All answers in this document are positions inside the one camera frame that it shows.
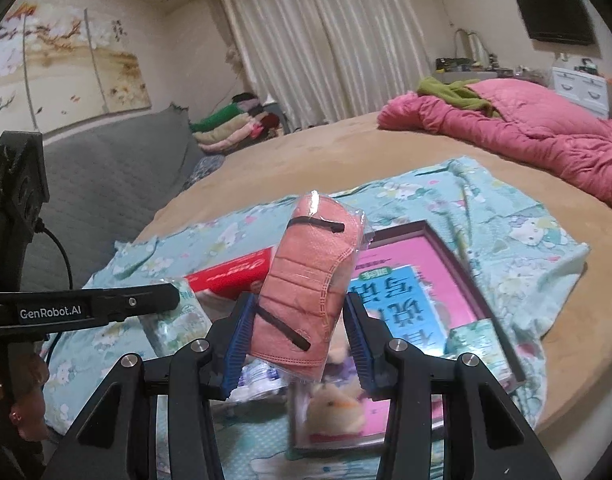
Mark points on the pink quilt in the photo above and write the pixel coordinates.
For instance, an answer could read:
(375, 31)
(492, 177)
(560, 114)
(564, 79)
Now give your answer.
(536, 130)

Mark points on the beige round bed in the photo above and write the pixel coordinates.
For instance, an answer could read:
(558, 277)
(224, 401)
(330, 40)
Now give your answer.
(311, 155)

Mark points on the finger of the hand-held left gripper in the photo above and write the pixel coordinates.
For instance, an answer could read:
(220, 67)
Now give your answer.
(111, 305)

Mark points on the white blue plastic packet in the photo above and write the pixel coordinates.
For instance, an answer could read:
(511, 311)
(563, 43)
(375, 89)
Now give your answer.
(261, 377)

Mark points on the dark floral cloth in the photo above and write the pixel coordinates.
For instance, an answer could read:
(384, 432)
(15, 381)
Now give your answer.
(206, 170)

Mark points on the black wall television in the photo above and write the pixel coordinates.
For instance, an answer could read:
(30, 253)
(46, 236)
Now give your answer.
(556, 15)

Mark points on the stack of folded clothes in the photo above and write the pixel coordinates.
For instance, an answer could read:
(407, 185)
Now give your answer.
(231, 125)

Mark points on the white drawer cabinet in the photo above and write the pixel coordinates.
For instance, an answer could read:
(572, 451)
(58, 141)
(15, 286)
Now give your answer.
(581, 90)

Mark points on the blossom wall painting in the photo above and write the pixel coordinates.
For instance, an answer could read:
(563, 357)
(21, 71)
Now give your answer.
(61, 60)

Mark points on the light blue cartoon cat blanket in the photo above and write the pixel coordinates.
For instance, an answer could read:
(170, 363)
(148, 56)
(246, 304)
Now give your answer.
(486, 200)

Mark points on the green cloth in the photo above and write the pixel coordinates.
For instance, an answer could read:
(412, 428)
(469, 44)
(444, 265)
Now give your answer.
(451, 92)

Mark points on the pink face mask pack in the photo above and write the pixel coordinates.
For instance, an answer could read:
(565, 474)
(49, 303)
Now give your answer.
(306, 285)

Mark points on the cream teddy bear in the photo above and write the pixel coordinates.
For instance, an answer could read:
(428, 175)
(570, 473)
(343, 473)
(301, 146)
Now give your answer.
(331, 402)

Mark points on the lilac satin scrunchie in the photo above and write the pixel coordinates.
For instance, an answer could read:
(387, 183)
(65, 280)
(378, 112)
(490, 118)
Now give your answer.
(346, 369)

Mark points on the green floral tissue pack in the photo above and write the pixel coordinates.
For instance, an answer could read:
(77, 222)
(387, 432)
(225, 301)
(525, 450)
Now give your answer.
(181, 320)

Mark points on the white curtain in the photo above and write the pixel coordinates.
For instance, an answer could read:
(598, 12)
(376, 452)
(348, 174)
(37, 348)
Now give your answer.
(326, 40)

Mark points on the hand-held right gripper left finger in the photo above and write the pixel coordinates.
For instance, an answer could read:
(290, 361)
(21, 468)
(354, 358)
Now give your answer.
(238, 345)

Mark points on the red and white box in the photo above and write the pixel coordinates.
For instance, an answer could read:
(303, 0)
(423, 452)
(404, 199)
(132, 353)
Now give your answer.
(226, 272)

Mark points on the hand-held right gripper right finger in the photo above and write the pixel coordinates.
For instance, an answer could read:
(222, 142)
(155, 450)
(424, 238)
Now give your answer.
(358, 345)

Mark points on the person's left hand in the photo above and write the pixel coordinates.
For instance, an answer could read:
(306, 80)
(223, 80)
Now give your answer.
(28, 395)

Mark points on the shallow pink purple-rimmed box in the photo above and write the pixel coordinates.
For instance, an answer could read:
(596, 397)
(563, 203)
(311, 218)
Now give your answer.
(426, 260)

